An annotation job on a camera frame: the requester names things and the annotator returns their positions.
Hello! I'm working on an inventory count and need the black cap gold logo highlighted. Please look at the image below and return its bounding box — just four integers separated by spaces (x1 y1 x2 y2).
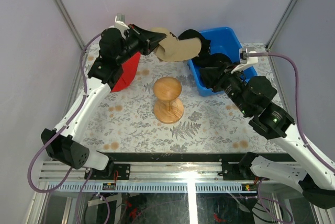
192 53 232 76

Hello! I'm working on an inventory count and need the aluminium frame post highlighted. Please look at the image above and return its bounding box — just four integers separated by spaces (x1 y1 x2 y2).
265 0 299 50
53 0 85 50

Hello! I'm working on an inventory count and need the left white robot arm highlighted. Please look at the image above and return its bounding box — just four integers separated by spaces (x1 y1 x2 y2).
41 25 167 179

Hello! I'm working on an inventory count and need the red cloth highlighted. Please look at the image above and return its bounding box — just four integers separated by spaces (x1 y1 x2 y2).
111 52 141 92

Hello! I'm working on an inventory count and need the blue plastic bin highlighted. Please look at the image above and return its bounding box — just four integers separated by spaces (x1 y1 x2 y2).
188 27 257 97

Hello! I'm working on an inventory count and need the purple cable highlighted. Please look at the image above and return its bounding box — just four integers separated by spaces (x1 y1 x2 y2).
27 32 110 224
227 52 335 224

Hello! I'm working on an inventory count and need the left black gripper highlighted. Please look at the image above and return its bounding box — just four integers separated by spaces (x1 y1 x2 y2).
115 24 166 65

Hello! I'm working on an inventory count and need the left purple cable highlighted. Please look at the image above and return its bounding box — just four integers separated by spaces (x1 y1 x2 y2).
27 32 110 224

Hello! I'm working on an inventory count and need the right aluminium frame post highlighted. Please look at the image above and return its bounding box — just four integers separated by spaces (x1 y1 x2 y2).
265 0 299 50

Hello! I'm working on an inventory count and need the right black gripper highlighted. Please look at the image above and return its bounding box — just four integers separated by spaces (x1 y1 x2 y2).
197 61 252 116

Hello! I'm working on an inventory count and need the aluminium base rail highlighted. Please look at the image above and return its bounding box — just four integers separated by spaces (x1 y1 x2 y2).
38 161 254 182

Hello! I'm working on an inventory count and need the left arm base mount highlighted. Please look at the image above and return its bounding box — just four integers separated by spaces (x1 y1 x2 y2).
90 161 131 181

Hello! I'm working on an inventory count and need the beige baseball cap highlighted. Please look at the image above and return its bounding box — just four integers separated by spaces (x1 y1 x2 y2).
151 27 202 62

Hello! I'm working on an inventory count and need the left aluminium frame post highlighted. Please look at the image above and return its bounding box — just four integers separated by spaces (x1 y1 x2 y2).
53 0 85 50

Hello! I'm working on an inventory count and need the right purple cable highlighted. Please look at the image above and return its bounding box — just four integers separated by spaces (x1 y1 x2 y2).
227 52 335 224

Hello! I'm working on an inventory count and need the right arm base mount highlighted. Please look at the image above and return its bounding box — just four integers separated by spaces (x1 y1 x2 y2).
219 152 259 181

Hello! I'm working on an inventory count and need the floral table mat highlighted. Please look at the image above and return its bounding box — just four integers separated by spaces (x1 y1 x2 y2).
81 54 281 153

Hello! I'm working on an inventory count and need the wooden hat stand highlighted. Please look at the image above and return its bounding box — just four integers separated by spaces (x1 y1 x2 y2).
153 76 184 124

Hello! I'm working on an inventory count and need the black cap on bin rim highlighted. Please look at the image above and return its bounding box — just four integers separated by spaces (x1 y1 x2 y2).
178 29 211 58

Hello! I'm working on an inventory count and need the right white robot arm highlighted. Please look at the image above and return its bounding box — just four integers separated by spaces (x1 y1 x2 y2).
199 67 334 209

